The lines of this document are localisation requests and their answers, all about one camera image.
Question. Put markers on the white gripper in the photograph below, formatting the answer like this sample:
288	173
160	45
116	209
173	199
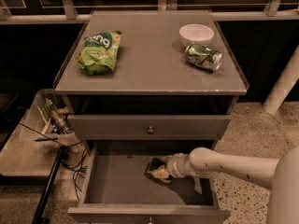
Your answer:
175	166

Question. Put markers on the green yellow sponge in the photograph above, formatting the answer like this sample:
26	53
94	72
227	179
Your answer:
155	164

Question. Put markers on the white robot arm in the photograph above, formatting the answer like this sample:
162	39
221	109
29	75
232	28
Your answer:
280	176

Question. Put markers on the brass top drawer knob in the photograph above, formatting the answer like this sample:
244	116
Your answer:
150	130

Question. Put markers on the grey open middle drawer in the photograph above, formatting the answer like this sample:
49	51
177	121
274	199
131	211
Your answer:
118	190

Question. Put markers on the grey drawer cabinet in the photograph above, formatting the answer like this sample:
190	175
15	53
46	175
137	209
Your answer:
151	76

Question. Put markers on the grey top drawer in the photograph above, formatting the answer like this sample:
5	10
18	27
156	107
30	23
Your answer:
134	127

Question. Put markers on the clutter items in bin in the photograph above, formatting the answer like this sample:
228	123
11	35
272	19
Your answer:
56	116

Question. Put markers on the crushed green soda can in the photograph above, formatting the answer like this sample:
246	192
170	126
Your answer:
203	57

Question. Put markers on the green snack bag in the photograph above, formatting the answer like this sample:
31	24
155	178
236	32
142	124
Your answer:
99	53

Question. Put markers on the white bowl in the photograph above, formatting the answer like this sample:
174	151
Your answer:
195	34

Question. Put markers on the white pillar post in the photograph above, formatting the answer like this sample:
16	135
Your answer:
286	81

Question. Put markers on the white window railing frame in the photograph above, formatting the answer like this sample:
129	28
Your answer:
58	11

